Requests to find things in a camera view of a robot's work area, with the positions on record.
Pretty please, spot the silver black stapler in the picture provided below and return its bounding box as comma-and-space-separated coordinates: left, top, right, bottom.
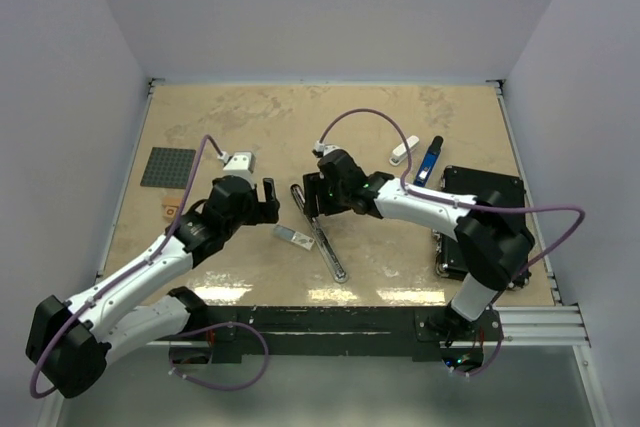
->
290, 184, 348, 284

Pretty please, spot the white staple box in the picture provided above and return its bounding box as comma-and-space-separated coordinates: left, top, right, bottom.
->
291, 232, 315, 251

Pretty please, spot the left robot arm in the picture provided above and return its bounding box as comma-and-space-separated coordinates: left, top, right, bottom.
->
26, 175, 280, 399

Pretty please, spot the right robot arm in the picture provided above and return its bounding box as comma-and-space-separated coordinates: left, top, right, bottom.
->
302, 148, 534, 340

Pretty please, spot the white stapler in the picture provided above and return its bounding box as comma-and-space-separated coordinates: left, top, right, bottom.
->
389, 135, 420, 166

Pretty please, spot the blue black stapler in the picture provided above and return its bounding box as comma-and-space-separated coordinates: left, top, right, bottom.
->
413, 135, 444, 187

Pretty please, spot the small wooden block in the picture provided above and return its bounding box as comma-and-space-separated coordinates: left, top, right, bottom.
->
161, 196, 181, 221

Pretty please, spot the grey lego baseplate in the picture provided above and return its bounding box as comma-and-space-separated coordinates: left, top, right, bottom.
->
140, 147, 196, 189

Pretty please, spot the black case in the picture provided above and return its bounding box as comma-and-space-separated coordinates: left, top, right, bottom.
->
432, 165, 526, 281

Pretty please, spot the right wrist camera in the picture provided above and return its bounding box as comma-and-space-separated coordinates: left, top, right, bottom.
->
312, 141, 340, 159

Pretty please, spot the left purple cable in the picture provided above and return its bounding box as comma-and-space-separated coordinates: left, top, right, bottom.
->
29, 134, 226, 399

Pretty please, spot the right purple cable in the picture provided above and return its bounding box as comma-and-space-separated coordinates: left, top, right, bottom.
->
319, 108, 586, 298

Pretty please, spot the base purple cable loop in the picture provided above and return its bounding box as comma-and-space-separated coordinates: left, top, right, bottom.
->
168, 319, 274, 392

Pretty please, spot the black base frame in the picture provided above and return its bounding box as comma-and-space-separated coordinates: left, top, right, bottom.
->
183, 306, 503, 365

